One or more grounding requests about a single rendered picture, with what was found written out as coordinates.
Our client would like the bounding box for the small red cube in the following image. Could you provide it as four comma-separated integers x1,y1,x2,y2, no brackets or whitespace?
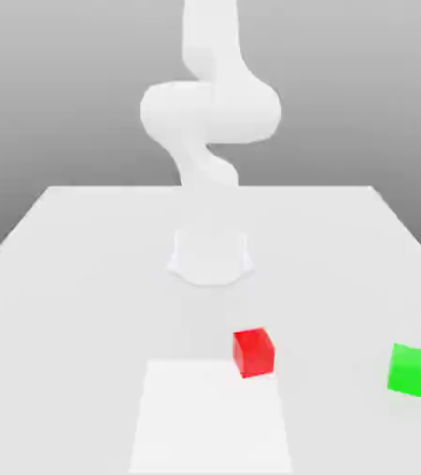
232,327,276,379

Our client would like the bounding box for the small green cube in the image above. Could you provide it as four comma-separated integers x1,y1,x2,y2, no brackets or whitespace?
386,342,421,399

